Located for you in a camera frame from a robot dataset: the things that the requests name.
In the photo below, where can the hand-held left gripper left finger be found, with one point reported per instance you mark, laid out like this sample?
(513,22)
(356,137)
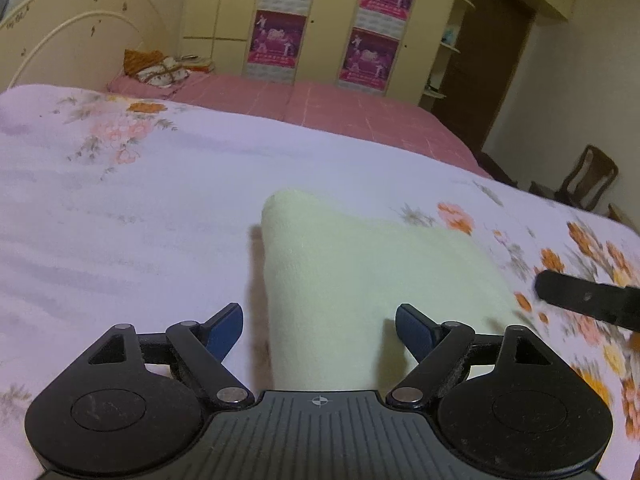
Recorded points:
(225,332)

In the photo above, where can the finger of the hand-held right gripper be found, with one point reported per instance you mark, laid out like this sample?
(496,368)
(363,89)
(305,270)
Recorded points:
(585,297)

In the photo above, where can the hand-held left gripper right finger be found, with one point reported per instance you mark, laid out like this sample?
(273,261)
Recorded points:
(415,331)

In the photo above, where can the pale green knit garment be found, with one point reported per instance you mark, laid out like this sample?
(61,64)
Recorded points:
(360,280)

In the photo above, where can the wooden chair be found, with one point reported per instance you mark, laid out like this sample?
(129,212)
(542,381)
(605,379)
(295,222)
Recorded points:
(587,175)

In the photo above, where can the floral lilac bed sheet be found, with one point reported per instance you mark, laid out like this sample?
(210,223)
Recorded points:
(150,220)

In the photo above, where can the pink checked bed cover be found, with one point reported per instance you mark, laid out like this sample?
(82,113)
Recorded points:
(340,107)

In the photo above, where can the dark brown door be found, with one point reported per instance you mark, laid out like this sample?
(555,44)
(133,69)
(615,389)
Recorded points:
(482,65)

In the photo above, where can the white tied cloth bundle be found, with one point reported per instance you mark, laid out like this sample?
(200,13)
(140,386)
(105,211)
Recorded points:
(165,72)

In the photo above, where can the cream corner shelves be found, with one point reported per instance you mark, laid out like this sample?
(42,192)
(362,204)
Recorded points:
(452,45)

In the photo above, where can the orange patterned pillow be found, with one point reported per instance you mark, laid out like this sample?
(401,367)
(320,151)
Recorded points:
(142,59)

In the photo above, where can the cream wardrobe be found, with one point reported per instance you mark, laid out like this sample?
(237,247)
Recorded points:
(325,20)

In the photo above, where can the cream arched headboard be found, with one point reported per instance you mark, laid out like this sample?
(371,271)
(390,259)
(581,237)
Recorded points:
(75,15)

